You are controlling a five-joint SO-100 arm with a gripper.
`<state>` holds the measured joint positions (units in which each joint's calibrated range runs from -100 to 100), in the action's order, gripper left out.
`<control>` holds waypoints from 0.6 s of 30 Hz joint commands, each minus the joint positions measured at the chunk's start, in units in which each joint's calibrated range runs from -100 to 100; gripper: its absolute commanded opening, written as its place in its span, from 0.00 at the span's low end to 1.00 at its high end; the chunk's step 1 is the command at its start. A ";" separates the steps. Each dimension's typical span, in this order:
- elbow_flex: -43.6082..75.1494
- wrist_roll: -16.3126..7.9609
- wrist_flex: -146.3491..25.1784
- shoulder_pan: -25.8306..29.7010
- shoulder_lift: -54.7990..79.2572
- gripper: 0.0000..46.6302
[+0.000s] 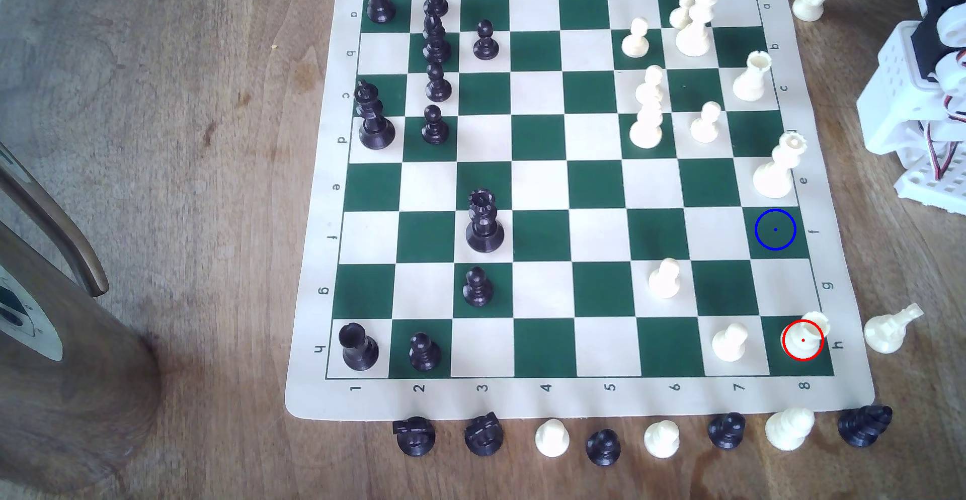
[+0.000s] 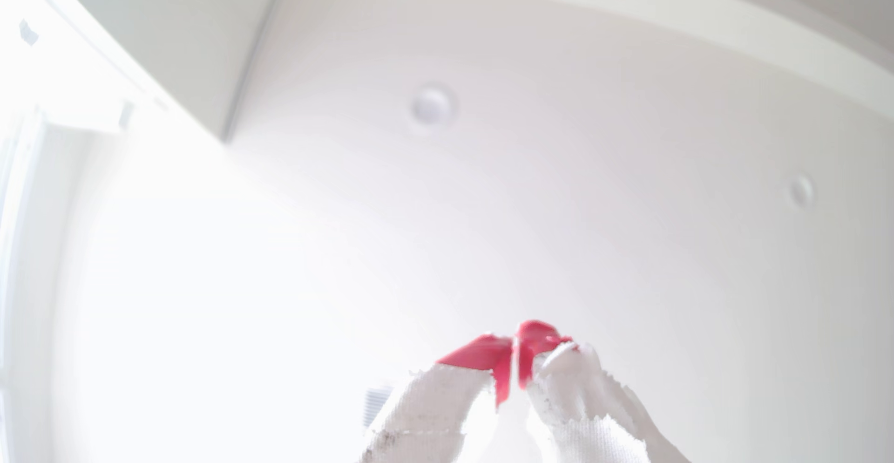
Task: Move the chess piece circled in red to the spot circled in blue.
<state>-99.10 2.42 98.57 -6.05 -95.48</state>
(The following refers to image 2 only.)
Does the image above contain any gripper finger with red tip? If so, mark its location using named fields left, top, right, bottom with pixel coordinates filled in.
left=515, top=320, right=694, bottom=463
left=359, top=334, right=515, bottom=463

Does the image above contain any white air vent grille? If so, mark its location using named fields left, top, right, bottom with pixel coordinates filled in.
left=362, top=385, right=394, bottom=428

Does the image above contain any round recessed ceiling light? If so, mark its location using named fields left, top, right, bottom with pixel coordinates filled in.
left=408, top=82, right=459, bottom=133
left=787, top=172, right=819, bottom=210

